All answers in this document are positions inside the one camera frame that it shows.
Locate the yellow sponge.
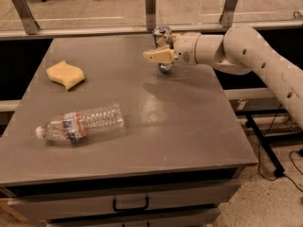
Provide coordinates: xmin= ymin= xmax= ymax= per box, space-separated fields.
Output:
xmin=46 ymin=61 xmax=85 ymax=90

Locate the black metal floor stand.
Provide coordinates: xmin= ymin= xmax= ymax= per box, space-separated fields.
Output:
xmin=243 ymin=110 xmax=303 ymax=181

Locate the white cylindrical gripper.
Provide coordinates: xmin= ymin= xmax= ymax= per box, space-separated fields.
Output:
xmin=143 ymin=32 xmax=201 ymax=65

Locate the right metal railing bracket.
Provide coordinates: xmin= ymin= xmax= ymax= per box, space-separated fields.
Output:
xmin=219 ymin=0 xmax=238 ymax=27

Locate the grey drawer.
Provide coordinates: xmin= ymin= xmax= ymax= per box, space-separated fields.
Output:
xmin=9 ymin=179 xmax=241 ymax=220
xmin=46 ymin=208 xmax=221 ymax=227

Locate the metal railing bracket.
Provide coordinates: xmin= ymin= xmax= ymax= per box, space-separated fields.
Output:
xmin=11 ymin=0 xmax=40 ymax=35
xmin=145 ymin=0 xmax=156 ymax=30
xmin=219 ymin=0 xmax=238 ymax=27

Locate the clear plastic water bottle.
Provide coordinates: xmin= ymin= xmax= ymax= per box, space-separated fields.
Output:
xmin=36 ymin=103 xmax=124 ymax=142

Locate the black floor cable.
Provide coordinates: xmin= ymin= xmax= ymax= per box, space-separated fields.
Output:
xmin=257 ymin=104 xmax=303 ymax=194

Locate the silver blue redbull can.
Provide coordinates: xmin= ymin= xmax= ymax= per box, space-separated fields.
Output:
xmin=153 ymin=26 xmax=173 ymax=74

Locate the grey lower drawer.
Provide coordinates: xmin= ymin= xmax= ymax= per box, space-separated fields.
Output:
xmin=46 ymin=208 xmax=221 ymax=227

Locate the middle metal railing bracket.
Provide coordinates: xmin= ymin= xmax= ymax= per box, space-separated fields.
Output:
xmin=145 ymin=0 xmax=156 ymax=30

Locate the grey upper drawer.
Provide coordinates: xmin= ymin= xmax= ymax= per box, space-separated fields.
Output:
xmin=9 ymin=179 xmax=241 ymax=220

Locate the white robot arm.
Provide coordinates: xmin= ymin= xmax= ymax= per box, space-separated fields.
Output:
xmin=143 ymin=26 xmax=303 ymax=129

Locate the left metal railing bracket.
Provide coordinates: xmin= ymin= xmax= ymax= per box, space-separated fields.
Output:
xmin=11 ymin=0 xmax=40 ymax=35

